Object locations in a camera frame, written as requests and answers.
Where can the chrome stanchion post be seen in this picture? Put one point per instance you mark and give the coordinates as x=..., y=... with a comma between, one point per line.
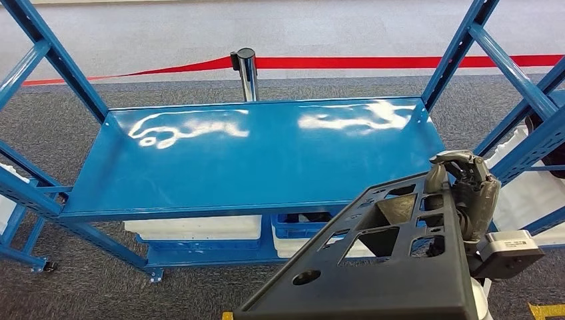
x=247, y=75

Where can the black plastic part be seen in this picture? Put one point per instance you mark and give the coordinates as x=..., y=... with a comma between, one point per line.
x=309, y=217

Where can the black plastic crate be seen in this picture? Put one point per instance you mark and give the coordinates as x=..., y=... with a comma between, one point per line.
x=557, y=159

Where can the black panel part with cutouts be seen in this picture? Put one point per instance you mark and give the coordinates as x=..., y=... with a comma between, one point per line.
x=375, y=291

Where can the white plastic crate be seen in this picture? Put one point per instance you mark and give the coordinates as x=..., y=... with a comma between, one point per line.
x=525, y=194
x=287, y=247
x=9, y=207
x=194, y=227

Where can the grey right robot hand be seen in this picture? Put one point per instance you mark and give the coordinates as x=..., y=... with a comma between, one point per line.
x=479, y=194

